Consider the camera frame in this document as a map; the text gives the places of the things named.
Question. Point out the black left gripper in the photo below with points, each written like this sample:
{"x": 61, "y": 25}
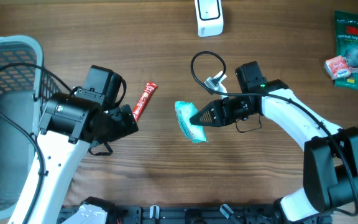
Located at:
{"x": 125, "y": 124}

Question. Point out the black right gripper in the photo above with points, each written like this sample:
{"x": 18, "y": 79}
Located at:
{"x": 221, "y": 112}

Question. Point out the pale green small packet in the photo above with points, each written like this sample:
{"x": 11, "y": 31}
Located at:
{"x": 184, "y": 111}

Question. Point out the red small packet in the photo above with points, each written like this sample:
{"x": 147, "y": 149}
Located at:
{"x": 144, "y": 99}

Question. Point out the red white small carton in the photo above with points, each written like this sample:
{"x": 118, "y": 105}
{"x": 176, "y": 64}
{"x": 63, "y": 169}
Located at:
{"x": 337, "y": 68}

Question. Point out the green 3M gloves packet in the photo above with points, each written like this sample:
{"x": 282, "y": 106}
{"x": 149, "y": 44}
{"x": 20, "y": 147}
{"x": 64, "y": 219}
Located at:
{"x": 346, "y": 34}

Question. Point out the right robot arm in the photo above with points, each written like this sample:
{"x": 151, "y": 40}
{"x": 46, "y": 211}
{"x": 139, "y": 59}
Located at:
{"x": 330, "y": 153}

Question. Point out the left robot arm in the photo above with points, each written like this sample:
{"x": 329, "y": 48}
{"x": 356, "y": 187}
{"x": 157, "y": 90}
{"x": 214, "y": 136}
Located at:
{"x": 70, "y": 125}

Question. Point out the white barcode scanner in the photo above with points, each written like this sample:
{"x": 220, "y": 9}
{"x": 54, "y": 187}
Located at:
{"x": 209, "y": 17}

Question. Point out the grey plastic shopping basket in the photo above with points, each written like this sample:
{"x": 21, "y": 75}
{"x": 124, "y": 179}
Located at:
{"x": 23, "y": 90}

